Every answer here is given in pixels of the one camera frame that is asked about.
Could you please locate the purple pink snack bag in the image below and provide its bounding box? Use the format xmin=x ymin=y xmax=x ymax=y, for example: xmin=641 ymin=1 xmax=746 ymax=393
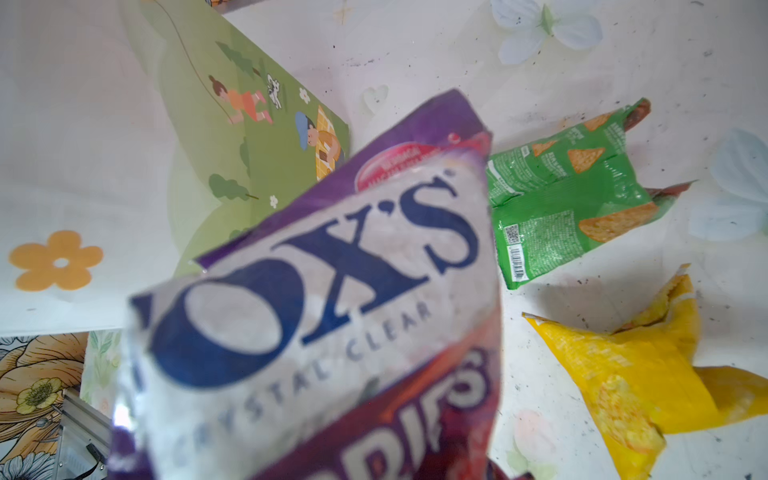
xmin=107 ymin=89 xmax=504 ymax=479

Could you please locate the green snack bag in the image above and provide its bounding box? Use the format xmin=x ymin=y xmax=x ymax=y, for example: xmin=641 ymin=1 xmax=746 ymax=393
xmin=486 ymin=98 xmax=690 ymax=290

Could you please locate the white paper bag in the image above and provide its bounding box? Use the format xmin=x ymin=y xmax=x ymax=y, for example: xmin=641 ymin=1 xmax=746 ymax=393
xmin=1 ymin=1 xmax=350 ymax=337

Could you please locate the yellow snack bag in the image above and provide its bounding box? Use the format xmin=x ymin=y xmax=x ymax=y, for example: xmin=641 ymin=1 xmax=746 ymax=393
xmin=525 ymin=264 xmax=767 ymax=479

